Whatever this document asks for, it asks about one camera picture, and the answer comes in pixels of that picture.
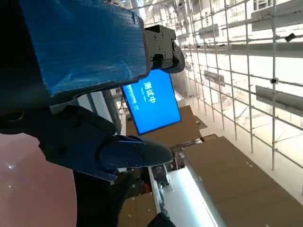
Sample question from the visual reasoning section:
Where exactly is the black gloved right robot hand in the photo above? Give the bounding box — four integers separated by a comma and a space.
73, 169, 143, 227

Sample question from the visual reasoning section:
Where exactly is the blue screen monitor white text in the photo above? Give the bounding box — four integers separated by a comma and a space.
121, 69, 182, 136

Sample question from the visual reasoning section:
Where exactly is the white metal grid frame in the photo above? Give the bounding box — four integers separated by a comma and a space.
142, 0, 303, 171

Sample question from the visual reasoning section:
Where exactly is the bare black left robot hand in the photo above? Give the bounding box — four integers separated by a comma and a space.
0, 0, 187, 183

